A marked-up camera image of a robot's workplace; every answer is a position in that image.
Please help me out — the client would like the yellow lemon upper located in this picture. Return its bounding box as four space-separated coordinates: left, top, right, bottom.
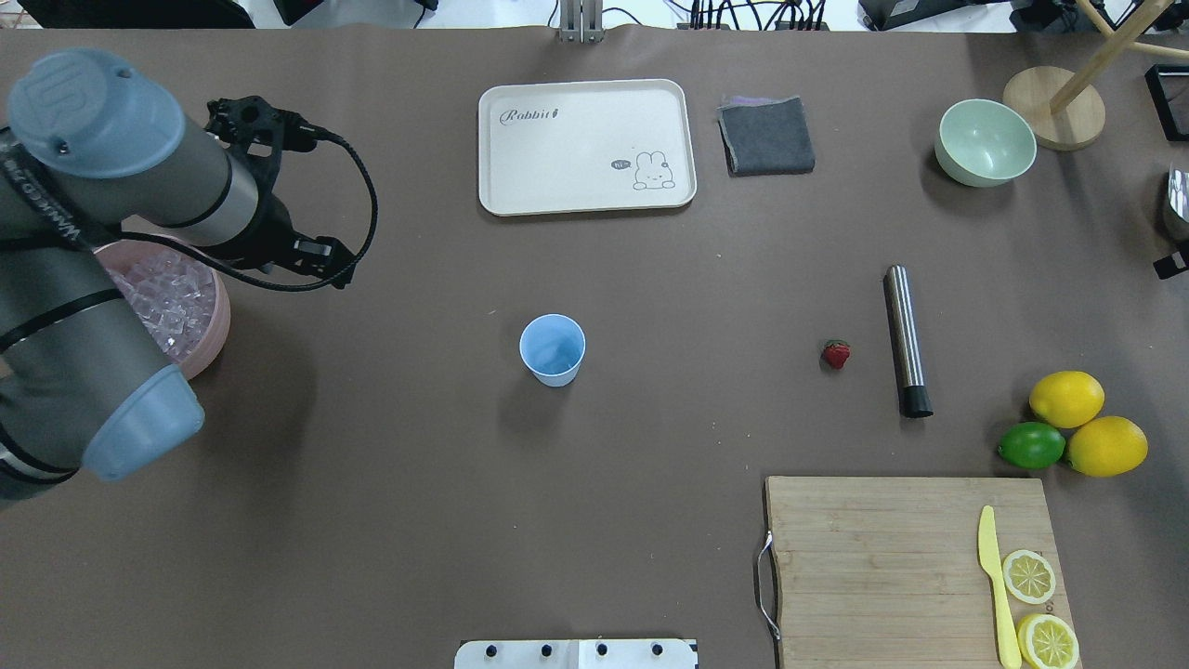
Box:
1028 370 1105 429

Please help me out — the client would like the red strawberry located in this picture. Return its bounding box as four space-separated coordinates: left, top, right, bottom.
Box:
820 339 851 370

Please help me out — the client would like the steel muddler with black tip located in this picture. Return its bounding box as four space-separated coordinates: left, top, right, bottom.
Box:
883 264 935 419

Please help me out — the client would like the mint green bowl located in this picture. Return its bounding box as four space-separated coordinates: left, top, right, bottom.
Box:
935 97 1038 188

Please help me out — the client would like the pink bowl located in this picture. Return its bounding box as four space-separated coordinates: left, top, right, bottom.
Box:
94 240 229 378

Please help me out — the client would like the grey folded cloth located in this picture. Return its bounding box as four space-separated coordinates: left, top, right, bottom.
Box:
717 95 817 177

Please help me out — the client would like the black frame stand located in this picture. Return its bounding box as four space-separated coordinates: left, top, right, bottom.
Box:
1143 64 1188 141

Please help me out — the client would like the yellow lemon lower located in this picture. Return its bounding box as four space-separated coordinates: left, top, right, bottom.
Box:
1065 415 1149 478

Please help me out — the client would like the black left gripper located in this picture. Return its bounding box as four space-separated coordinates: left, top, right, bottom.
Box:
219 195 358 288

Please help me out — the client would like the wooden cutting board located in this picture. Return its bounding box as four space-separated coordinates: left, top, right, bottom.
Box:
757 476 1061 668

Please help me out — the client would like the yellow lemon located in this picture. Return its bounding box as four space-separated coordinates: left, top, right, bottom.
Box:
1028 370 1105 429
1065 415 1149 478

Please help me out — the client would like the cream rabbit tray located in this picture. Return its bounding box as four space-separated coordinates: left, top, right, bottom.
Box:
478 78 698 217

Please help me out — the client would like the lemon half lower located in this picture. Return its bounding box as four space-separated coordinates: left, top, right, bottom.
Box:
1015 614 1081 668

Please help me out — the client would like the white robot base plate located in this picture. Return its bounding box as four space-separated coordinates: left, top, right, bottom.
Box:
453 636 699 668

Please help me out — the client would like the lemon half upper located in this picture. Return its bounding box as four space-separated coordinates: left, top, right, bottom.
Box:
1001 549 1057 606

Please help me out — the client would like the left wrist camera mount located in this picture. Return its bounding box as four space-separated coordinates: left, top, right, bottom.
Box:
205 95 321 194

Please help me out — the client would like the green lime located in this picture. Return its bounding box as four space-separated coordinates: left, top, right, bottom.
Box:
998 422 1067 471

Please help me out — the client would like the wooden stand with round base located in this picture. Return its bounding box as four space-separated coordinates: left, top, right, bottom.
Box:
1004 1 1188 151

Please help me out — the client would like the aluminium camera post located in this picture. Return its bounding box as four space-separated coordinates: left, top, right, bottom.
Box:
556 0 606 44

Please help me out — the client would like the lemon half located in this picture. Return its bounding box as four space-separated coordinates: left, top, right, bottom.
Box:
1015 614 1081 668
1001 549 1057 606

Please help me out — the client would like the yellow plastic knife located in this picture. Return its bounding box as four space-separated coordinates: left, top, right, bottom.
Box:
976 505 1023 668

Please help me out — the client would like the pile of clear ice cubes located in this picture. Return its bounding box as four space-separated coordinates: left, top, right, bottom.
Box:
107 247 216 362

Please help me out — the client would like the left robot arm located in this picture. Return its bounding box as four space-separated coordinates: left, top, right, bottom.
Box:
1 49 364 507

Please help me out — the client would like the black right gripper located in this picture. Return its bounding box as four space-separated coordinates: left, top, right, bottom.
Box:
1155 244 1189 280

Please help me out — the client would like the light blue plastic cup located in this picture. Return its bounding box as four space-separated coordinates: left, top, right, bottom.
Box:
518 313 586 387

